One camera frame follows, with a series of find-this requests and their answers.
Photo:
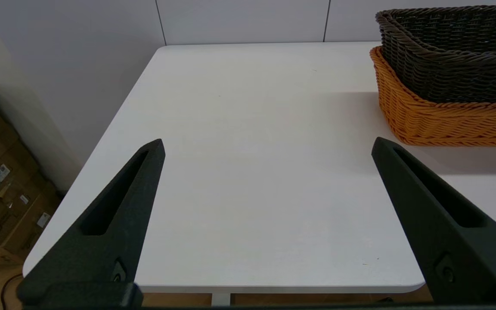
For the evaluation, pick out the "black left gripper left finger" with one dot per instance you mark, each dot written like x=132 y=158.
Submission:
x=97 y=258

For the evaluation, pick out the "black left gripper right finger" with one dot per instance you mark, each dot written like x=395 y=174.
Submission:
x=472 y=262

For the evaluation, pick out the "orange wicker basket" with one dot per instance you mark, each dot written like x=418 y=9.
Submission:
x=446 y=125

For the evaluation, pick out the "dark brown wicker basket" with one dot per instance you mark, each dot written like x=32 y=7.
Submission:
x=454 y=64

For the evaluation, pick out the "white table leg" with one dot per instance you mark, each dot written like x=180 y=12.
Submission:
x=221 y=299

